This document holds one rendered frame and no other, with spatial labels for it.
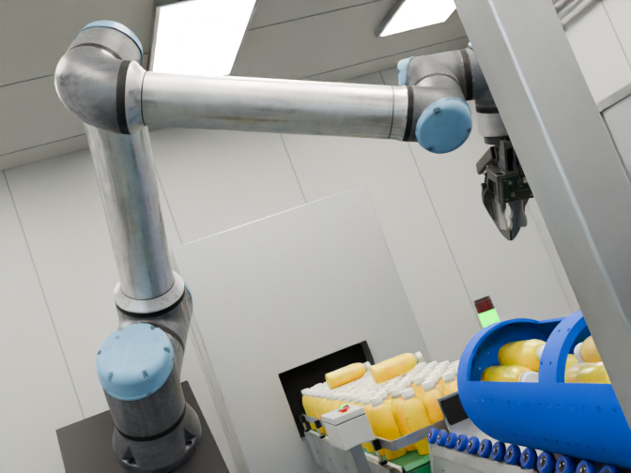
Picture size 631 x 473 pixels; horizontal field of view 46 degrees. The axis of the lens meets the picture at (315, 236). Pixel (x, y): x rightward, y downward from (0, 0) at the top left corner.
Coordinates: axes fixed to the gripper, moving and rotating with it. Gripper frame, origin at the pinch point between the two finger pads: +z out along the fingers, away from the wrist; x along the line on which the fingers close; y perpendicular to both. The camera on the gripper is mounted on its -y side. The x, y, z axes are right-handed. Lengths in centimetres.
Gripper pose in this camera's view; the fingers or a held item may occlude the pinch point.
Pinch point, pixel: (509, 233)
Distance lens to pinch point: 146.2
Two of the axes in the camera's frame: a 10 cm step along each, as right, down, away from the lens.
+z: 1.7, 9.3, 3.3
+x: 9.8, -1.8, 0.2
